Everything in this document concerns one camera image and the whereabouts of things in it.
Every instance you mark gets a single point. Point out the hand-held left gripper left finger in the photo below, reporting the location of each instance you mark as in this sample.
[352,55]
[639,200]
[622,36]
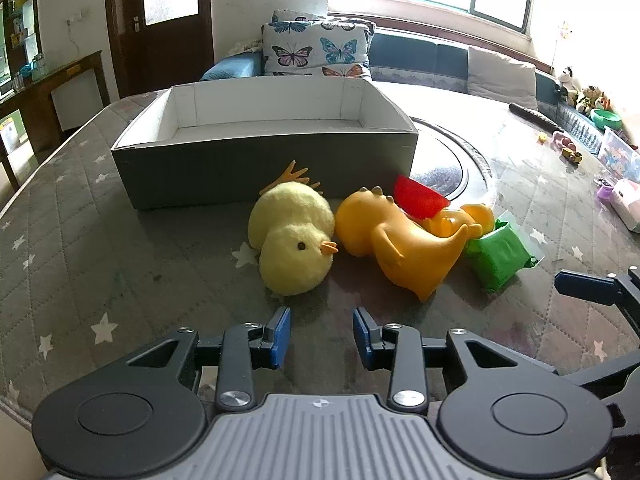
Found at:
[282,332]

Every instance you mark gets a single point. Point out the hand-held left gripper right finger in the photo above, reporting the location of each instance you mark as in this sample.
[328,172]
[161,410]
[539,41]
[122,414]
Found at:
[362,337]

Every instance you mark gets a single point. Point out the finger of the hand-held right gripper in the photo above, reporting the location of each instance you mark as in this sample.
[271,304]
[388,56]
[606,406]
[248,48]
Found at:
[585,287]
[620,385]

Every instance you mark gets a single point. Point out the yellow plush chick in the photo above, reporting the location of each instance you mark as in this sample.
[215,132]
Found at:
[290,240]

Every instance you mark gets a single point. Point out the green tissue packet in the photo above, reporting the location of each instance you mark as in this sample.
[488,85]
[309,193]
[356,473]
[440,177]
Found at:
[495,260]

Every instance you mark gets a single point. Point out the orange dinosaur toy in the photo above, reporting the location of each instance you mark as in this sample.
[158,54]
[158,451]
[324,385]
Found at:
[400,250]

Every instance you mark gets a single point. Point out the orange rubber duck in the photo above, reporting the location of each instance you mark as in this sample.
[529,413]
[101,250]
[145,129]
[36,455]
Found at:
[477,215]

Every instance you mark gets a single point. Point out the red plastic bowl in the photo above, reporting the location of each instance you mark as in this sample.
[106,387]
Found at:
[417,197]

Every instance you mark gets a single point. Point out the grey cardboard box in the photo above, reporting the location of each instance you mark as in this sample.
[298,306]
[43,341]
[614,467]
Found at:
[250,170]

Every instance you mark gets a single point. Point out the white pink tissue pack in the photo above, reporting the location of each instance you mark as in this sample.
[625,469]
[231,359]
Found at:
[627,205]

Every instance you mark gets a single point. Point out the purple small cup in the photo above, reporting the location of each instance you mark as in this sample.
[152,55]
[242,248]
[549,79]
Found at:
[605,194]

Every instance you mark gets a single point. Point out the clear bead bag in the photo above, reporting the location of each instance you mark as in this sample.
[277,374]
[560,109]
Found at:
[603,181]

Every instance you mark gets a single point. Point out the yellow toy car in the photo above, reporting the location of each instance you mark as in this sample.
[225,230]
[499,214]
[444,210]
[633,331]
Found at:
[571,156]

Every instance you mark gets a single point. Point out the clear plastic toy box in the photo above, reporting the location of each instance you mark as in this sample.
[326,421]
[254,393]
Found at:
[620,155]

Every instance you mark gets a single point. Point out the green bowl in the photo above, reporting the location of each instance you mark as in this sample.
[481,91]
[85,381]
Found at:
[606,120]

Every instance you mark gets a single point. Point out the black remote control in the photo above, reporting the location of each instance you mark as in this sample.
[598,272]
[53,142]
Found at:
[535,116]

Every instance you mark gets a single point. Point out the orange plush toy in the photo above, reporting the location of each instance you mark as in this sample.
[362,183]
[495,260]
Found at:
[604,104]

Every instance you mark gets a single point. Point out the brown plush toy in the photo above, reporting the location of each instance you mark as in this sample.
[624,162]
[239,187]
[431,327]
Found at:
[587,97]

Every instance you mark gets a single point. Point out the grey star quilted table cover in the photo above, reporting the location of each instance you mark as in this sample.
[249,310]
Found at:
[100,260]

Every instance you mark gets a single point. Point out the black white cow plush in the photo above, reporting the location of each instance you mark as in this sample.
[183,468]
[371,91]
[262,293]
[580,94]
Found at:
[566,79]

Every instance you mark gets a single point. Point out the grey plain pillow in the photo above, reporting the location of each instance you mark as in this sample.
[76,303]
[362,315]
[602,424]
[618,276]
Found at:
[502,77]

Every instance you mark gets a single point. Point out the blue sofa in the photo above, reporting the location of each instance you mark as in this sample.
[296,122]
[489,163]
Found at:
[420,57]

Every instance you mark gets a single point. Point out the large butterfly print pillow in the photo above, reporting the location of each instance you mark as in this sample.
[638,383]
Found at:
[315,50]

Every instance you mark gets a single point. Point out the white lace cloth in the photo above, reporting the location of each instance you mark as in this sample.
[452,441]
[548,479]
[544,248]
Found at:
[245,47]

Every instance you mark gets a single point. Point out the dark wooden door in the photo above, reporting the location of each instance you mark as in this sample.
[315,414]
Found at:
[165,55]

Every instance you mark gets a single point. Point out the white panel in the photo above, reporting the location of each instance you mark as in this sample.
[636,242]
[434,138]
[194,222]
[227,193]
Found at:
[77,100]

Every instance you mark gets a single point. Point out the dark wooden desk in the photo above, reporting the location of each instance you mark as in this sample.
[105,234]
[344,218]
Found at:
[45,91]

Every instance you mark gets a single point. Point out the glass jars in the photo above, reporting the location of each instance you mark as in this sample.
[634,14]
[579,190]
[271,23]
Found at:
[35,67]

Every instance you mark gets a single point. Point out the wooden shelf cabinet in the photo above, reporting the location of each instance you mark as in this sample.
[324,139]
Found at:
[15,20]

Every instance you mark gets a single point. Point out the wall pinwheel decoration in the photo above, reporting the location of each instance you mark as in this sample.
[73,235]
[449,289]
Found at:
[564,32]

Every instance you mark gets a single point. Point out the wall socket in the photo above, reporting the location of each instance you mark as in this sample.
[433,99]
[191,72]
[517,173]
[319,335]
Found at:
[74,16]

